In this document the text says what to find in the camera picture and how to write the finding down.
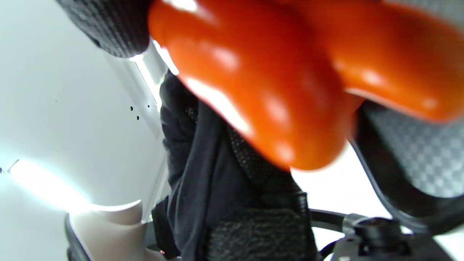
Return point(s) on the black plastic tray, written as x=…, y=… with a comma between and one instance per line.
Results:
x=417, y=156

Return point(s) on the person's right hand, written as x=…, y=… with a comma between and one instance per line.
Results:
x=203, y=174

